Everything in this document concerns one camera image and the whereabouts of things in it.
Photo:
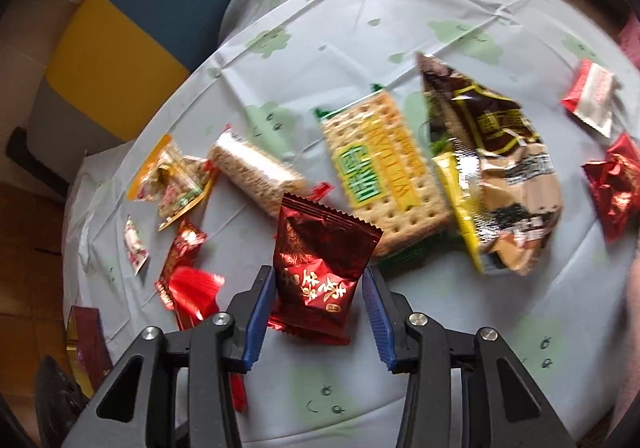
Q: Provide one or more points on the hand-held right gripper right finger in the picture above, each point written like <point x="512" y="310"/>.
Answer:
<point x="380" y="323"/>

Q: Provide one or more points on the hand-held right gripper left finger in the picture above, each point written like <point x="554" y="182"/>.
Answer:
<point x="257" y="318"/>

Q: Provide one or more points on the dark red foil packet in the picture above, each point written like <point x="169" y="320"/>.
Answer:
<point x="612" y="183"/>
<point x="315" y="253"/>

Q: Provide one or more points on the gold square tin box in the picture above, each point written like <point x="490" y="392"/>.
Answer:
<point x="87" y="348"/>

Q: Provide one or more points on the bright red wrapper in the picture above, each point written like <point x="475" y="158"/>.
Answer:
<point x="195" y="290"/>

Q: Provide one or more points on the small patterned red packet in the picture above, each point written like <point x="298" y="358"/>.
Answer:
<point x="182" y="245"/>

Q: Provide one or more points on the yellow foil packet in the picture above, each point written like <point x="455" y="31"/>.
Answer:
<point x="462" y="210"/>

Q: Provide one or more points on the small white red candy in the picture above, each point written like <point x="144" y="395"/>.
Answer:
<point x="135" y="243"/>

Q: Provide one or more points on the rice puff bar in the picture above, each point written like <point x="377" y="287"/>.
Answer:
<point x="255" y="173"/>

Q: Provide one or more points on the green yellow cracker packet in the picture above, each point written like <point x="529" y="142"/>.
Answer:
<point x="385" y="168"/>

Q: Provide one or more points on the orange clear candy bag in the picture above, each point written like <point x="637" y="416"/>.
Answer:
<point x="170" y="183"/>

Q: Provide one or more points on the large brown snack bag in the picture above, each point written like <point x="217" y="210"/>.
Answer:
<point x="500" y="148"/>

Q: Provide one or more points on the black textured object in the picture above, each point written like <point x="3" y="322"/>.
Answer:
<point x="55" y="400"/>

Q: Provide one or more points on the pink knitted sleeve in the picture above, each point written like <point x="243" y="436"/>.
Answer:
<point x="631" y="338"/>

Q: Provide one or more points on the grey yellow blue chair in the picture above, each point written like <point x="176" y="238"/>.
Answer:
<point x="125" y="58"/>

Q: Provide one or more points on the pale cloud-print tablecloth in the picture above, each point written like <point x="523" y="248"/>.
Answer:
<point x="350" y="28"/>

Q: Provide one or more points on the white and red packet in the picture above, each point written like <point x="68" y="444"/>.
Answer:
<point x="592" y="95"/>

